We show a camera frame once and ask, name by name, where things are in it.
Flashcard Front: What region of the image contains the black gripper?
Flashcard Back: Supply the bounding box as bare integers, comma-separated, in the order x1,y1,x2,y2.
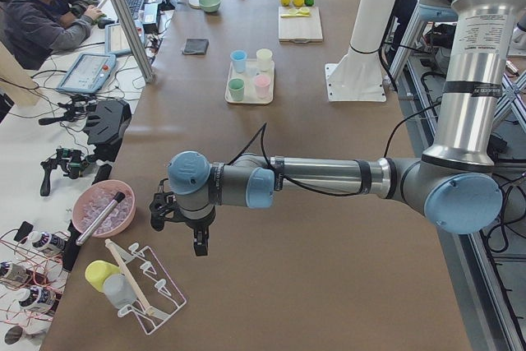
184,209,216,256

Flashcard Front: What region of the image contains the green cup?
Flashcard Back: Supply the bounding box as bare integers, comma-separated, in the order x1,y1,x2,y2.
228,78,245,102

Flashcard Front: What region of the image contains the pink cup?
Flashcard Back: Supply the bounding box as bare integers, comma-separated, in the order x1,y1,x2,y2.
253,74,271,99

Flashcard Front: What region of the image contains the blue cup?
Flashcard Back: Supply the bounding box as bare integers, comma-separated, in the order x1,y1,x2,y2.
230,50,247,73

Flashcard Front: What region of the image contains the cream cup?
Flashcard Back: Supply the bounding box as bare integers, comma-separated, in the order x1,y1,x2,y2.
256,48,274,72

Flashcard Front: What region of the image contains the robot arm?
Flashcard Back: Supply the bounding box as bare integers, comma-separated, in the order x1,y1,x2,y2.
168,0,525,256

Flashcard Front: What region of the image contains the cream rabbit tray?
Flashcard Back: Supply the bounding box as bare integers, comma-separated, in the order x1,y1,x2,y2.
224,58,275,105

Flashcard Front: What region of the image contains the wooden stick on rack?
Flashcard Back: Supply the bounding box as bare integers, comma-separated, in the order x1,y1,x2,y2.
104,238,155,316

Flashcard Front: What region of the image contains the grey cup on rack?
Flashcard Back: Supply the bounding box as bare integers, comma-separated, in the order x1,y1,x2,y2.
103,274,137,309

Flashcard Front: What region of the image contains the yellow cup on rack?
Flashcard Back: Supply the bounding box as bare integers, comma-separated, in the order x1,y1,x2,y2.
85,260,121,293

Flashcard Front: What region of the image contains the pink bowl with ice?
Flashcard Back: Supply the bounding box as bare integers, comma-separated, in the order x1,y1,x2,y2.
72,179,137,239

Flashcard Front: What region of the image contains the grey folded cloth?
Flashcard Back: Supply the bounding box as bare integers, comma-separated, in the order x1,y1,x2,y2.
182,38,209,55

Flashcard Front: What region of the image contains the blue teach pendant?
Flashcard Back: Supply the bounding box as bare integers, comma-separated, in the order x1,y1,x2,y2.
56,53,117,95
104,20,146,57

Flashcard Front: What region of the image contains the green bowl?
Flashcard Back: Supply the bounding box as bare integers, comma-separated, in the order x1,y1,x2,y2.
199,0,221,13

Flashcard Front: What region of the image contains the wooden cutting board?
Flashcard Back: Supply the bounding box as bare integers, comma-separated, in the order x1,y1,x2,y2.
278,7,324,43

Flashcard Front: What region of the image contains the yellow plastic knife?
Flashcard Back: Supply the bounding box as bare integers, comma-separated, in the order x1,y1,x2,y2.
279,10,311,18

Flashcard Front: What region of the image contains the seated person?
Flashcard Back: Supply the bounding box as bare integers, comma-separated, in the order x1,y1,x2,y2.
4,0,104,70

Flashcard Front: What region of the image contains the white wire cup rack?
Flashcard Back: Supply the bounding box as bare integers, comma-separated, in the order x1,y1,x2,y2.
117,242,187,335

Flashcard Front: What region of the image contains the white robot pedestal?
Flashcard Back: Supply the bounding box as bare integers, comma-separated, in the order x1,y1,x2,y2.
325,0,396,102

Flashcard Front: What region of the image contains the aluminium frame post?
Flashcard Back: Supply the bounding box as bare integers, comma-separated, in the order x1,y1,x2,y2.
111,0,155,84

